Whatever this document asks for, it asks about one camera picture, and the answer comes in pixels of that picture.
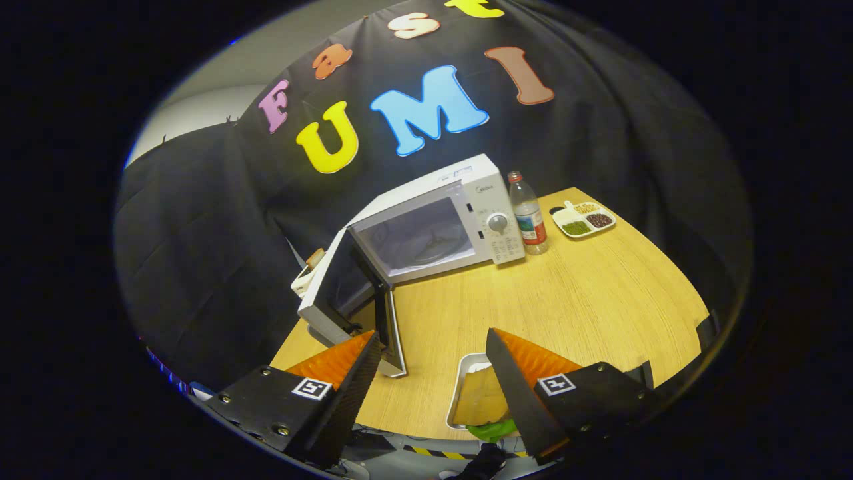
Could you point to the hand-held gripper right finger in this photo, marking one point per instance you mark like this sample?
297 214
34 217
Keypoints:
520 400

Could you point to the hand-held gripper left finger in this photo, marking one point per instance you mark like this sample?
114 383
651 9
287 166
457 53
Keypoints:
346 400

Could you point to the toy sandwich with lettuce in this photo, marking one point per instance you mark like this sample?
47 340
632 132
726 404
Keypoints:
483 400

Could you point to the white microwave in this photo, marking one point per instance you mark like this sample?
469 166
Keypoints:
481 183

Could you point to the white rectangular tray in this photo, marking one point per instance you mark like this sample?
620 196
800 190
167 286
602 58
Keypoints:
470 365

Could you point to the dark cloth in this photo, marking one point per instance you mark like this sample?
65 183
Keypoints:
485 461

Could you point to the white toaster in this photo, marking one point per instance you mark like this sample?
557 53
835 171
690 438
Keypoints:
303 281

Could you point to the toast slice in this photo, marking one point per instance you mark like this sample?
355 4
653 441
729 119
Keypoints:
314 256

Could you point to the clear plastic water bottle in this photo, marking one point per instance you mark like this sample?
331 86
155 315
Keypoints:
530 220

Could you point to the white divided dish with beans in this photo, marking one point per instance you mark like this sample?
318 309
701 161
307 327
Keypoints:
566 216

